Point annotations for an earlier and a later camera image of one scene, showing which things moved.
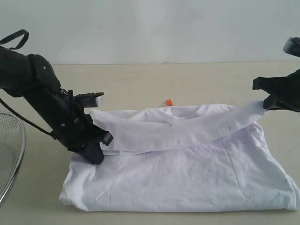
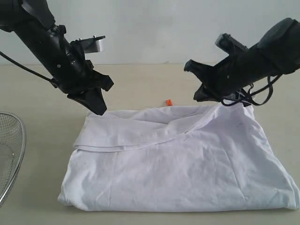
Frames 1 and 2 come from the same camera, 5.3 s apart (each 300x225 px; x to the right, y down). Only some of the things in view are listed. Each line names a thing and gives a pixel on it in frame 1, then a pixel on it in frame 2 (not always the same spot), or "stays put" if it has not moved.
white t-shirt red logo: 175,158 stays put
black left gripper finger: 93,152 -> 93,99
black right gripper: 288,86 -> 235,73
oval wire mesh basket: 12,141 stays put
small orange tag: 169,102 stays put
